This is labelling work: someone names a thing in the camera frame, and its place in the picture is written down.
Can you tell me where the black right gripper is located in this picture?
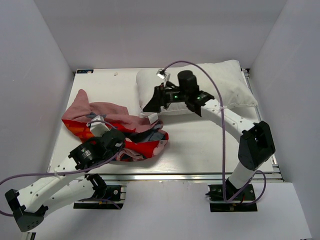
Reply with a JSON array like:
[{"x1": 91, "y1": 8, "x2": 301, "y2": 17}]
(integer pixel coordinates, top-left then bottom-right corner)
[{"x1": 142, "y1": 83, "x2": 188, "y2": 114}]

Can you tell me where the red patterned pillowcase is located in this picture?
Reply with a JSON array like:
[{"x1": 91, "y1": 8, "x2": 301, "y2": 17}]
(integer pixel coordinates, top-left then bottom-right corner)
[{"x1": 61, "y1": 89, "x2": 169, "y2": 162}]

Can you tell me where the white pillow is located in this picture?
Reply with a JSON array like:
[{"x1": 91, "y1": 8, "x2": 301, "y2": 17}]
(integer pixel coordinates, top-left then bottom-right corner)
[{"x1": 136, "y1": 60, "x2": 258, "y2": 118}]

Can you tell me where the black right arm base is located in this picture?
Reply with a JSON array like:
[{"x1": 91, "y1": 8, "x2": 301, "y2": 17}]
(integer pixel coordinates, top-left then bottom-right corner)
[{"x1": 205, "y1": 184, "x2": 258, "y2": 213}]

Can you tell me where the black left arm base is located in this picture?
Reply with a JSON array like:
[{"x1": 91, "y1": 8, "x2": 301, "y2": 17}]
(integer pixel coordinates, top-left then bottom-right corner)
[{"x1": 73, "y1": 173, "x2": 126, "y2": 210}]

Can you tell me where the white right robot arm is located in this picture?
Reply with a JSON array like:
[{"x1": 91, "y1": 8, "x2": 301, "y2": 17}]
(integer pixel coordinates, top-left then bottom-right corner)
[{"x1": 142, "y1": 69, "x2": 276, "y2": 203}]

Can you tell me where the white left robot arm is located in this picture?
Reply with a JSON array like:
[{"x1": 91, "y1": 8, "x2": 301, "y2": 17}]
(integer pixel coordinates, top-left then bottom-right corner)
[{"x1": 5, "y1": 129, "x2": 126, "y2": 233}]

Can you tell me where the blue left corner sticker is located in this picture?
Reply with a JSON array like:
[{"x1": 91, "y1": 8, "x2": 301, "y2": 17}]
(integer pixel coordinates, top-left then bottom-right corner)
[{"x1": 76, "y1": 69, "x2": 94, "y2": 74}]

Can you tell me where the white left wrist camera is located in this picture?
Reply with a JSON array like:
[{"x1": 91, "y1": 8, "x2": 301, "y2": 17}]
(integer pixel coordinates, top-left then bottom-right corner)
[{"x1": 86, "y1": 115, "x2": 111, "y2": 137}]

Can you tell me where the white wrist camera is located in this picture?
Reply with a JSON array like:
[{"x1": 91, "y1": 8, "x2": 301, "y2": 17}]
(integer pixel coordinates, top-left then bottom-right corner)
[
  {"x1": 156, "y1": 68, "x2": 171, "y2": 87},
  {"x1": 86, "y1": 115, "x2": 111, "y2": 137}
]

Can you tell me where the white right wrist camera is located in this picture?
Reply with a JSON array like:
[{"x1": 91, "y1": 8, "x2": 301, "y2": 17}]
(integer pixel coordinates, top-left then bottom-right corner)
[{"x1": 156, "y1": 68, "x2": 171, "y2": 87}]

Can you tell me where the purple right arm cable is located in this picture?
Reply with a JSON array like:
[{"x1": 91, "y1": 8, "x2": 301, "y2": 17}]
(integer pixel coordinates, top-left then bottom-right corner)
[{"x1": 162, "y1": 59, "x2": 267, "y2": 206}]

